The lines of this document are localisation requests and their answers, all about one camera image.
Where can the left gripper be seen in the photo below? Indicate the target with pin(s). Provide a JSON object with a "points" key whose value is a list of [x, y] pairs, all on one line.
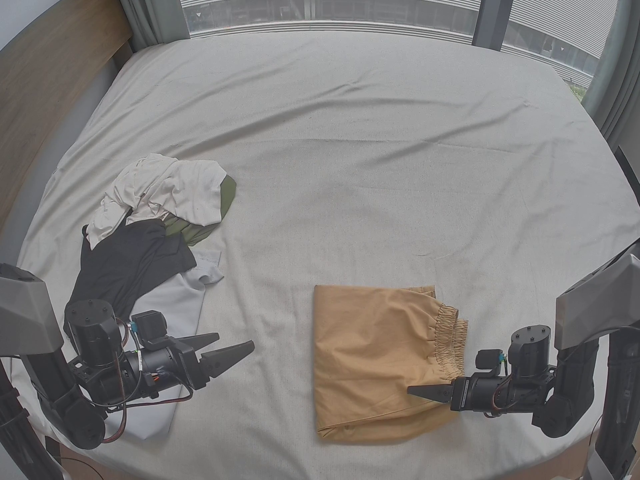
{"points": [[165, 365]]}

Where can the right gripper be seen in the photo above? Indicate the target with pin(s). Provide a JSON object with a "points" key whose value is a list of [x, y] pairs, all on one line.
{"points": [[480, 393]]}

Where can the tan shorts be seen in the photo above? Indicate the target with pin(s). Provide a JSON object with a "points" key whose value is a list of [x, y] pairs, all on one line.
{"points": [[370, 358]]}

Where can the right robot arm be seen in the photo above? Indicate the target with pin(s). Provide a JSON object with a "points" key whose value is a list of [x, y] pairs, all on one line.
{"points": [[595, 313]]}

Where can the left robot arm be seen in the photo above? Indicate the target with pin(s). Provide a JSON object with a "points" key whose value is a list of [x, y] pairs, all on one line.
{"points": [[30, 313]]}

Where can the bed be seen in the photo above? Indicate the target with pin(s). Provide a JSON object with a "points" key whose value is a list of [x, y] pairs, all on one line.
{"points": [[350, 143]]}

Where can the pale grey garment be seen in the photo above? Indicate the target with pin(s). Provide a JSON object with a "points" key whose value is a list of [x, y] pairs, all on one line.
{"points": [[175, 308]]}

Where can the black garment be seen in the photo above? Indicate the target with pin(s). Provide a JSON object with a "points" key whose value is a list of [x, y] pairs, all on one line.
{"points": [[130, 268]]}

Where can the green garment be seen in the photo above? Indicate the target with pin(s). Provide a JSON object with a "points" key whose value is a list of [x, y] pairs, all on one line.
{"points": [[227, 195]]}

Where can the cream white garment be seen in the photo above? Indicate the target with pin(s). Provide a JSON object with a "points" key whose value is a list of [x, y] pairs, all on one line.
{"points": [[190, 193]]}

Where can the grey-green curtain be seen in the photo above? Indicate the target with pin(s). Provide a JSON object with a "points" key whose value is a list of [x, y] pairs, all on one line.
{"points": [[145, 8], [617, 68]]}

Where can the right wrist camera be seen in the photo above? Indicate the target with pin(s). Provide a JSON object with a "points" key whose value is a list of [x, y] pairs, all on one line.
{"points": [[487, 360]]}

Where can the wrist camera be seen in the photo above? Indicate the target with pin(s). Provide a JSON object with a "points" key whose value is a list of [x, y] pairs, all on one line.
{"points": [[150, 328], [487, 360]]}

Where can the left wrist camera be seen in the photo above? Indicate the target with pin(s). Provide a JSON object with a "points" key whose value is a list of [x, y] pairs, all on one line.
{"points": [[150, 328]]}

